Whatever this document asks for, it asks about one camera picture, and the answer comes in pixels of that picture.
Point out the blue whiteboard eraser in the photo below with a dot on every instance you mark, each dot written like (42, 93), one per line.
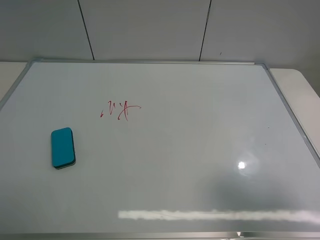
(62, 148)

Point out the white whiteboard with aluminium frame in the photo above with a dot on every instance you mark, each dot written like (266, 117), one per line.
(164, 150)

